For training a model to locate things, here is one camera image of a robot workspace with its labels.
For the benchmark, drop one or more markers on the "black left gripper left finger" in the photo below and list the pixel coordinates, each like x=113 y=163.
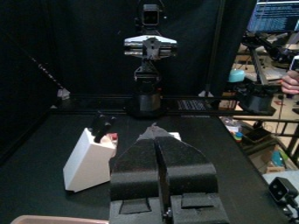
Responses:
x=133 y=172

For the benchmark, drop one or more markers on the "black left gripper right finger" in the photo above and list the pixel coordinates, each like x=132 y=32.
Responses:
x=186 y=172

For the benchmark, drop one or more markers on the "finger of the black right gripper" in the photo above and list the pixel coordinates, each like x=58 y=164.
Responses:
x=156 y=48
x=146 y=48

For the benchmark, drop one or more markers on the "white smartphone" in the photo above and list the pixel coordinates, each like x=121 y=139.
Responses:
x=295 y=63

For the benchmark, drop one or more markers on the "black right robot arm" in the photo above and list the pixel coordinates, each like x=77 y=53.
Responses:
x=146 y=100

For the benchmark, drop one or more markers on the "person's hand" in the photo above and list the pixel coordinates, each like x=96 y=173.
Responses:
x=291 y=83

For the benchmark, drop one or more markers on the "white knife block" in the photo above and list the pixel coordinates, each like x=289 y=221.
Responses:
x=86 y=163

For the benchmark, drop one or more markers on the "small red toy block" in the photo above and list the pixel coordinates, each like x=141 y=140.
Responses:
x=113 y=137

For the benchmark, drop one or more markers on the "white text label sticker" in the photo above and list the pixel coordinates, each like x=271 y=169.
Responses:
x=190 y=104

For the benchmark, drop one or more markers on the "cardboard box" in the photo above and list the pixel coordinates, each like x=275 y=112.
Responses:
x=272 y=163

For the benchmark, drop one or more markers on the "teal cup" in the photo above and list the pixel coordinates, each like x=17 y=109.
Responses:
x=236 y=75

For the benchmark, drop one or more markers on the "red rectangular box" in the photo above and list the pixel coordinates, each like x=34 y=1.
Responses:
x=57 y=220

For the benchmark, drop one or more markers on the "computer monitor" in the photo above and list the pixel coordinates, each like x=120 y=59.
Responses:
x=272 y=16

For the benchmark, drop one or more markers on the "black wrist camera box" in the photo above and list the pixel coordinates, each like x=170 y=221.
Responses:
x=150 y=16

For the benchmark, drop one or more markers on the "grey frame corner bracket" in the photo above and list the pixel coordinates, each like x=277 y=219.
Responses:
x=62 y=94
x=205 y=93

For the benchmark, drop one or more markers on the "black camera on stand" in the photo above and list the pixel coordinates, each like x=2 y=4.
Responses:
x=281 y=189

